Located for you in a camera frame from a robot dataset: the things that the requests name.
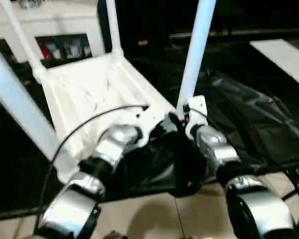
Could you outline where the white plastic table top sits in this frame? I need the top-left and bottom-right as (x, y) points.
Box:
(32, 49), (182, 186)

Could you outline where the black table mat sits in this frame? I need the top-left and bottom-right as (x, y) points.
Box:
(0, 37), (299, 220)

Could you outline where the white flat board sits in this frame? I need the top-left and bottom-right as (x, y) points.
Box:
(250, 38), (299, 92)

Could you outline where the dark robot foot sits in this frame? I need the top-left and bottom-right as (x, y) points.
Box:
(104, 231), (127, 239)

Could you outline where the black stand leg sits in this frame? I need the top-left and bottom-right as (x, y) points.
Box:
(282, 186), (299, 201)

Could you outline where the white glass-door cabinet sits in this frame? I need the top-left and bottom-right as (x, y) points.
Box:
(0, 0), (107, 63)

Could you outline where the red bottle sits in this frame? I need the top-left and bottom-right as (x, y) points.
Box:
(38, 42), (49, 59)

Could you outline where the clear glass ornament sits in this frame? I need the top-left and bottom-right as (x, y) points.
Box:
(19, 0), (42, 8)

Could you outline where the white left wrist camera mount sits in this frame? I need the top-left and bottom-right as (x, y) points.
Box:
(136, 106), (170, 147)

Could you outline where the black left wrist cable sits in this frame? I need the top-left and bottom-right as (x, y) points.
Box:
(33, 104), (150, 232)

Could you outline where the black coiled floor cable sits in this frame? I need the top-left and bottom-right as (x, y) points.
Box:
(285, 165), (299, 225)

